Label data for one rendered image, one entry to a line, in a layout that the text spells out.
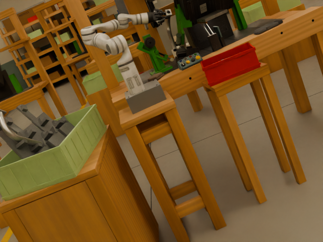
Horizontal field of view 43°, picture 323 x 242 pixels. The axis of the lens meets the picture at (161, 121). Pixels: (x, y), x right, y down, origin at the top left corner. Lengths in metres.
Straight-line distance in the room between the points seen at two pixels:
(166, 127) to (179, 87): 0.43
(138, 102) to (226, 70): 0.53
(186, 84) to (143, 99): 0.43
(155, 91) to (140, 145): 0.31
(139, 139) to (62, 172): 0.50
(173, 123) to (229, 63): 0.47
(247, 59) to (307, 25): 0.65
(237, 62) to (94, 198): 1.08
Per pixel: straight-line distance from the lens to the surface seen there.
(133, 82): 2.29
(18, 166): 2.06
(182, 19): 2.84
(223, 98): 2.35
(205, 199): 2.45
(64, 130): 2.43
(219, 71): 2.37
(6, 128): 2.09
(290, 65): 3.55
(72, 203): 2.06
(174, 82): 2.60
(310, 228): 2.35
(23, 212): 2.14
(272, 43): 2.79
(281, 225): 2.43
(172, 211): 2.45
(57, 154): 1.95
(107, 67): 3.15
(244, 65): 2.38
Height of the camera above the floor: 1.41
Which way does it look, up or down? 17 degrees down
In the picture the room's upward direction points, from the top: 24 degrees counter-clockwise
